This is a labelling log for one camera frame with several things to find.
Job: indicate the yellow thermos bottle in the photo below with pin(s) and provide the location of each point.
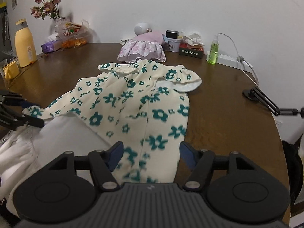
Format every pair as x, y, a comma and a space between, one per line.
24, 44

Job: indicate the white power strip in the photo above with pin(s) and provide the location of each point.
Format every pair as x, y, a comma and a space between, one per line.
232, 62

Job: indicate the pink dried flowers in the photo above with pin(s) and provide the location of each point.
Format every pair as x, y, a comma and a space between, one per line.
46, 8

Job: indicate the white round speaker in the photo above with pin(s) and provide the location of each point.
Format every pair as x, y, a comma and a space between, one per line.
142, 28

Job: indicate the white tin box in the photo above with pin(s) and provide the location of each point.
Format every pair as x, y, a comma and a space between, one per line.
173, 45

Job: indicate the green spray bottle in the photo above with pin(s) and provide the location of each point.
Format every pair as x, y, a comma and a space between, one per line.
214, 50

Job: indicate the purple tissue box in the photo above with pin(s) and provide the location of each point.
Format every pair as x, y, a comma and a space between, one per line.
52, 43

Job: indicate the pink floral ruffled dress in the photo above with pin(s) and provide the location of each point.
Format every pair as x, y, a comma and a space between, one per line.
134, 50

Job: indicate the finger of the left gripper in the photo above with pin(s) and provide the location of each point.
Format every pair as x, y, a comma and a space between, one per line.
24, 103
22, 120

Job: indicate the plastic snack bag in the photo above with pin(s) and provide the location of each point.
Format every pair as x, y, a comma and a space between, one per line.
72, 34

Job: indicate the yellow pouch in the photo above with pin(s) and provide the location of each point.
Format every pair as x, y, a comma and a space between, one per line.
11, 70

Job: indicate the small black box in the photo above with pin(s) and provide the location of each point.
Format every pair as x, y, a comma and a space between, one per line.
172, 34

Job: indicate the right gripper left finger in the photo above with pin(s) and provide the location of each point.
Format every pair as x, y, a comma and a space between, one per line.
102, 164

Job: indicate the dark red tissue box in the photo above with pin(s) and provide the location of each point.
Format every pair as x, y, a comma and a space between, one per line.
191, 51

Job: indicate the cream green floral garment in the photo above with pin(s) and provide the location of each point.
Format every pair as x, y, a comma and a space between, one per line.
144, 105

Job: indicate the pink folded garment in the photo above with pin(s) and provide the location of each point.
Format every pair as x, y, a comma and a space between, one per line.
153, 36

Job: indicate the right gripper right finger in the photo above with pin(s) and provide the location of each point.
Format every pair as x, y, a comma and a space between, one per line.
200, 163

